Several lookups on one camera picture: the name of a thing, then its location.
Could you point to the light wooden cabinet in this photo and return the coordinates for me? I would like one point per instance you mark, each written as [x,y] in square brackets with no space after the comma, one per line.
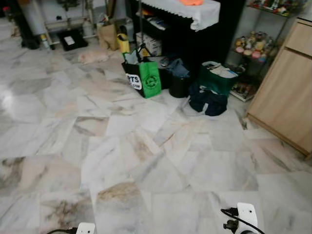
[285,87]

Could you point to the green printed shopping bag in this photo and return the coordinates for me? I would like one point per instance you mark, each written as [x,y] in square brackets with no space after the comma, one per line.
[146,80]

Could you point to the orange cloth item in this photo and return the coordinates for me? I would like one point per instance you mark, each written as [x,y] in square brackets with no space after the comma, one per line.
[191,2]

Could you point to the metal frame rack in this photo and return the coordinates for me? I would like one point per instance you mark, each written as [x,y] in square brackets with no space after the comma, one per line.
[63,22]

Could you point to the black floor scale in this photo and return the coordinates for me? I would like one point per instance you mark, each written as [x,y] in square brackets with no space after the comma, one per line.
[72,40]

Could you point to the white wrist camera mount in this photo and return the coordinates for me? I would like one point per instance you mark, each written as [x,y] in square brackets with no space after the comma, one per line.
[246,215]
[86,228]

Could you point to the black bin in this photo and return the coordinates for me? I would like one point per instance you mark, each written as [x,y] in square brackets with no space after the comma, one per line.
[179,85]

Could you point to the yellow bottle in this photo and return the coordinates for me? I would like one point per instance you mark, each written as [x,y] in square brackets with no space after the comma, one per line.
[123,44]

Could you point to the glass display shelf with figurines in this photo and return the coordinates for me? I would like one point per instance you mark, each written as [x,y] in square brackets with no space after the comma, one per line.
[256,46]

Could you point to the white lace cloth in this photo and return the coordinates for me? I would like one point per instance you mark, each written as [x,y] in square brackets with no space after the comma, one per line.
[195,12]

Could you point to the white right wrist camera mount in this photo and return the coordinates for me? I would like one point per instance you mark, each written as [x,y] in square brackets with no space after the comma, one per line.
[246,215]

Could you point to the dark green tote bag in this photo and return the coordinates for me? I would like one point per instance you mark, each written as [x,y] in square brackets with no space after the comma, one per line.
[217,80]

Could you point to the cream sleeping cat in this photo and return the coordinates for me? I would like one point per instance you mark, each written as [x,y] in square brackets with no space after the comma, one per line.
[93,57]

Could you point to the black shelf unit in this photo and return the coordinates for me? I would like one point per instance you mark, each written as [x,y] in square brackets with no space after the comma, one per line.
[195,44]

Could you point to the brown paper bag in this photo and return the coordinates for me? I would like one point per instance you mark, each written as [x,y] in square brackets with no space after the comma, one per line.
[107,35]

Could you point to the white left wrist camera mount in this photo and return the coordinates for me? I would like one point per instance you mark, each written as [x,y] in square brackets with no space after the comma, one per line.
[86,228]

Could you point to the navy blue bag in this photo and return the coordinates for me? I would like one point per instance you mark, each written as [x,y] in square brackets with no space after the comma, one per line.
[207,102]

